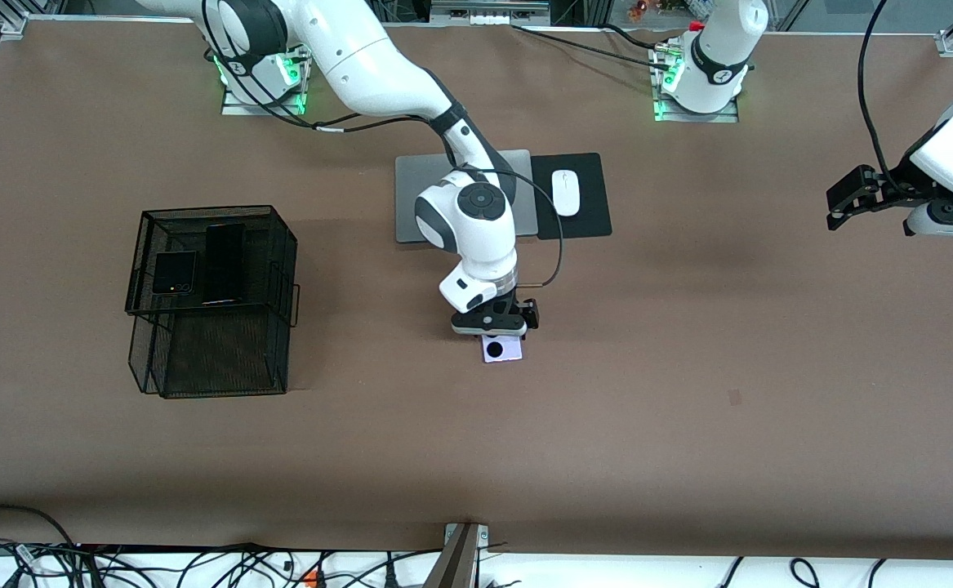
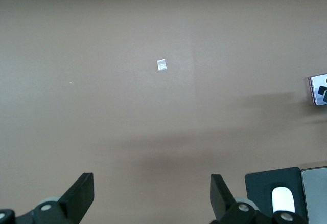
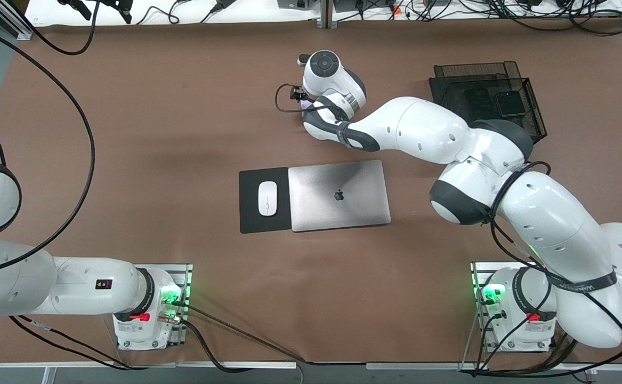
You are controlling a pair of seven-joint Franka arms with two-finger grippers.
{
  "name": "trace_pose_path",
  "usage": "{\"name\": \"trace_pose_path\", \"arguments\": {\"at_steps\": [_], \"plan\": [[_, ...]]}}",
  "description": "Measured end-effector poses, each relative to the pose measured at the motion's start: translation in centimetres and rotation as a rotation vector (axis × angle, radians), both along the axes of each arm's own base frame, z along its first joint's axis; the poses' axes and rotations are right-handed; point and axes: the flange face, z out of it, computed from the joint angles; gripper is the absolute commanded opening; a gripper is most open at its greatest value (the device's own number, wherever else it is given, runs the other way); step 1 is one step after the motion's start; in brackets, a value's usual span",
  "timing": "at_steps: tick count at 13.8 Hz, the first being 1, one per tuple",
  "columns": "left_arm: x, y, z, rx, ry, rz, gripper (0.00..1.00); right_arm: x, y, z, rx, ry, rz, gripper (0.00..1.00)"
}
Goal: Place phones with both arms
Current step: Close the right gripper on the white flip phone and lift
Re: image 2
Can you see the white lilac flip phone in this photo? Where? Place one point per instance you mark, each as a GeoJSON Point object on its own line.
{"type": "Point", "coordinates": [313, 91]}

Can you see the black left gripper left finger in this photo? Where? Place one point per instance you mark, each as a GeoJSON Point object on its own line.
{"type": "Point", "coordinates": [74, 198]}

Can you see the black mouse pad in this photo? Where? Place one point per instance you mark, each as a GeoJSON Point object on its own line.
{"type": "Point", "coordinates": [258, 183]}

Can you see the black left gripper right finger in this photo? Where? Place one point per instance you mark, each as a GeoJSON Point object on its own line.
{"type": "Point", "coordinates": [221, 198]}

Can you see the white computer mouse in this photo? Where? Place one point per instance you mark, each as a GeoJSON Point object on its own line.
{"type": "Point", "coordinates": [283, 198]}

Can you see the silver laptop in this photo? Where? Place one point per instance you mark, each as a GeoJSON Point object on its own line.
{"type": "Point", "coordinates": [315, 196]}

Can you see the small clear tape patch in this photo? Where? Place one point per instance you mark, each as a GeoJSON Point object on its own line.
{"type": "Point", "coordinates": [162, 65]}

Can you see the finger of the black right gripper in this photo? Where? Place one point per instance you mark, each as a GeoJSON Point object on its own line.
{"type": "Point", "coordinates": [324, 92]}

